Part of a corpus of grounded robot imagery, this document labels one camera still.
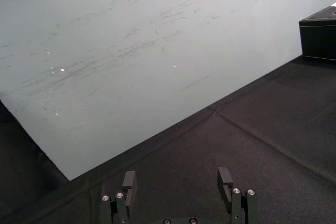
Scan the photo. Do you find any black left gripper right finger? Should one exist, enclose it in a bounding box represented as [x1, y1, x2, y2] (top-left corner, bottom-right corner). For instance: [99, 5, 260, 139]
[217, 167, 259, 224]

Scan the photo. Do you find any black box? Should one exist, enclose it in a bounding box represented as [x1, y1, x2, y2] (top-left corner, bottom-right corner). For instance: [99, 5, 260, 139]
[298, 5, 336, 61]

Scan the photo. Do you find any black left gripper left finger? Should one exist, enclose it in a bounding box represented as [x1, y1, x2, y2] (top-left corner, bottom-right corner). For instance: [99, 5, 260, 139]
[99, 170, 138, 224]

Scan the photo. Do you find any black table cloth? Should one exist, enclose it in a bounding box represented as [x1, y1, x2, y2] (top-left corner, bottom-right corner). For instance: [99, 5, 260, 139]
[0, 54, 336, 224]

